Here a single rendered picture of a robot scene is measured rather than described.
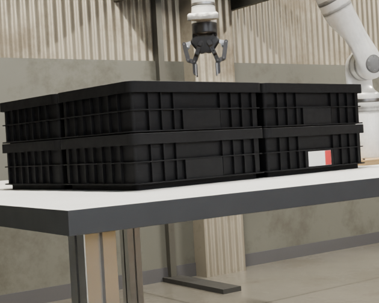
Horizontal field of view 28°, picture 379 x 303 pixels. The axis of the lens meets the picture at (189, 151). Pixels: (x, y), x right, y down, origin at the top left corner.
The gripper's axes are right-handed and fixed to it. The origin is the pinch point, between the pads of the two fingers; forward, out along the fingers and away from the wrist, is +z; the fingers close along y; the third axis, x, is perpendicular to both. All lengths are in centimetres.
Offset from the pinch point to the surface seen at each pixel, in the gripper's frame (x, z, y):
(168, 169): 61, 27, 7
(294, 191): 81, 32, -18
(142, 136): 67, 20, 12
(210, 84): 53, 8, -3
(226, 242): -234, 81, 3
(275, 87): 37.9, 8.8, -18.0
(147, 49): -218, -37, 42
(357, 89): 14.9, 9.1, -41.5
